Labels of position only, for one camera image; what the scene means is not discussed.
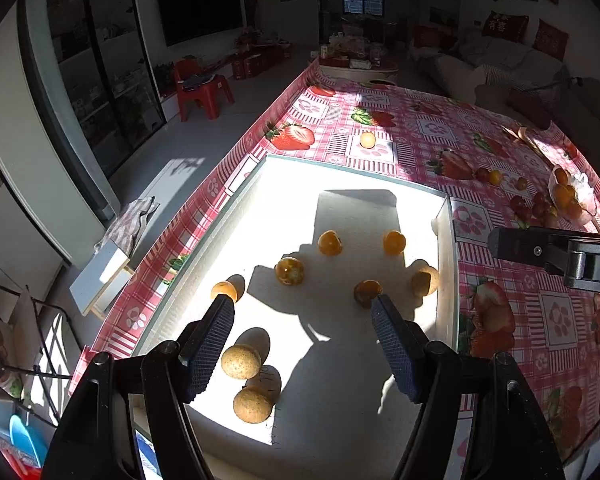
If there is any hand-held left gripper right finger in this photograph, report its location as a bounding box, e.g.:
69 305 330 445
371 294 566 480

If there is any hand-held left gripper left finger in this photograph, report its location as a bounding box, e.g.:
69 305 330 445
41 295 236 480

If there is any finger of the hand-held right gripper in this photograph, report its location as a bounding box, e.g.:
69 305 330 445
486 227 573 276

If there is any white shallow tray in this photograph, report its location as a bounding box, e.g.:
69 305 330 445
130 154 463 451

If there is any mottled orange cherry tomato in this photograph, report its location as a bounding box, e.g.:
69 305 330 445
275 256 306 286

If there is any strawberry print checked tablecloth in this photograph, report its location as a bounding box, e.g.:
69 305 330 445
70 57 600 480

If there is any clear glass bowl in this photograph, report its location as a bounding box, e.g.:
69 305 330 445
547 164 596 226

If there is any small white stool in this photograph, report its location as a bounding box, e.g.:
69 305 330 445
69 240 136 318

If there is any beige armchair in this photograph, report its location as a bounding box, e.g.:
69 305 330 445
475 77 600 131

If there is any crumpled patterned cloth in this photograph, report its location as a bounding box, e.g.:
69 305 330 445
95 197 161 256

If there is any black metal folding rack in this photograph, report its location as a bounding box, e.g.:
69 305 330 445
0 275 88 406

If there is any white sofa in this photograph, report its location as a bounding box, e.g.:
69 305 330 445
437 35 566 106

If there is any red patterned cushion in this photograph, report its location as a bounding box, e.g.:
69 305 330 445
531 19 570 61

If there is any blue plastic basin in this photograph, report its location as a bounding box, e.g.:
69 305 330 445
7 414 48 468

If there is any dark red printed cushion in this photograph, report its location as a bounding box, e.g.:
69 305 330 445
481 10 530 43

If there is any cluttered coffee table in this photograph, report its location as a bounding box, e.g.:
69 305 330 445
310 35 400 86

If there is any red plastic chair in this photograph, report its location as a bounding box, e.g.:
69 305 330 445
172 59 236 122

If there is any red gift box stack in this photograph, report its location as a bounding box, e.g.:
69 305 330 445
230 42 296 81

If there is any glass display cabinet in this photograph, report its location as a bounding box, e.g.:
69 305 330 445
45 0 168 178

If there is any black television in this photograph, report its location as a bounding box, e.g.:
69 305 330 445
152 0 246 47

